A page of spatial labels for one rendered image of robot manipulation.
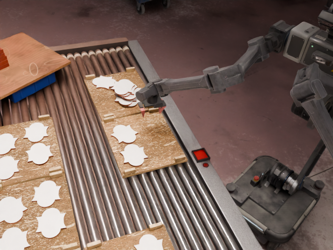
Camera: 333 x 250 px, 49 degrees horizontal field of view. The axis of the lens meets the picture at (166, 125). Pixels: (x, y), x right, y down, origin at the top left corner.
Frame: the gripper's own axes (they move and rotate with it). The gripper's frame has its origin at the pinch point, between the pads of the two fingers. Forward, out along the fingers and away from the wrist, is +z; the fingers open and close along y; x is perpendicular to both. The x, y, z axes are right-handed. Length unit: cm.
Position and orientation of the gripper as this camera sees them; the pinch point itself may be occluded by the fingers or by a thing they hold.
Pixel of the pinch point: (151, 113)
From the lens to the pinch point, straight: 198.6
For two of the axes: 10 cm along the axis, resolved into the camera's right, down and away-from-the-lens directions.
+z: -0.7, 7.3, 6.8
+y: 9.3, -2.0, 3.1
